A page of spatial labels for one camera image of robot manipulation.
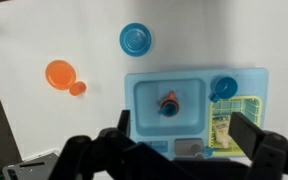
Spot yellow-green toy plate rack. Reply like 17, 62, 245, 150
207, 95, 264, 158

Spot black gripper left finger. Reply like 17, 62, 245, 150
117, 109, 132, 138

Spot blue toy sink basin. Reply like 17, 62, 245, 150
123, 67, 270, 162

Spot blue toy plate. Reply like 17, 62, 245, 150
118, 22, 153, 58

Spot orange toy plate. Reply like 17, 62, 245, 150
44, 59, 78, 91

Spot orange toy mug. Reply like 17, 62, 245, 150
158, 90, 181, 114

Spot grey toy faucet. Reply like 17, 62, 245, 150
173, 138, 206, 158

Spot small blue toy cup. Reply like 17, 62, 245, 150
157, 101, 181, 118

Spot small cream toy bottle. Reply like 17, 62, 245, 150
211, 114, 234, 150

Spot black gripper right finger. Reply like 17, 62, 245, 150
228, 111, 267, 161

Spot blue toy mug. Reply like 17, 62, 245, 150
207, 76, 239, 104

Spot small orange toy cup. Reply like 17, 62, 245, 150
68, 80, 88, 97

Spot grey metal mounting plate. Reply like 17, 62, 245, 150
2, 151, 62, 180

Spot blue toy tap handle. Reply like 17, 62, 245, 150
195, 146, 215, 160

